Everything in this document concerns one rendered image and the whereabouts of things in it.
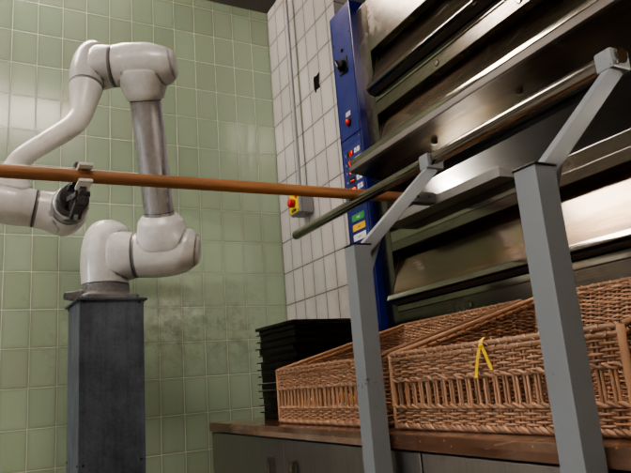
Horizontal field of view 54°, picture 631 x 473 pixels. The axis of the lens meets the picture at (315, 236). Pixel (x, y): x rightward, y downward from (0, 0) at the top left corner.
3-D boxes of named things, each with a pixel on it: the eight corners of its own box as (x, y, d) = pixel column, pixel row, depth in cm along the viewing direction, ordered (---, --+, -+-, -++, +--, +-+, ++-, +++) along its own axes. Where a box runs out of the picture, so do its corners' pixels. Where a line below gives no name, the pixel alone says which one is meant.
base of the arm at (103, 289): (58, 306, 209) (59, 289, 210) (126, 306, 220) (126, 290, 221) (69, 297, 194) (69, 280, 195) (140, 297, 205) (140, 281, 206)
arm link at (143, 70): (144, 270, 221) (206, 267, 222) (133, 284, 206) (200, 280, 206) (115, 45, 203) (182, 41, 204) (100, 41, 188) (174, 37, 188)
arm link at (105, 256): (89, 290, 217) (89, 229, 222) (142, 286, 217) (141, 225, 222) (72, 282, 201) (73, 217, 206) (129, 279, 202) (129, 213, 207)
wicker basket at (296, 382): (412, 408, 202) (404, 323, 209) (545, 408, 154) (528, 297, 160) (274, 423, 181) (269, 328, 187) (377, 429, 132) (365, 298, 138)
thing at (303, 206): (303, 218, 281) (302, 196, 283) (314, 212, 273) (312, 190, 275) (288, 217, 278) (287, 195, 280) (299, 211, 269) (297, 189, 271)
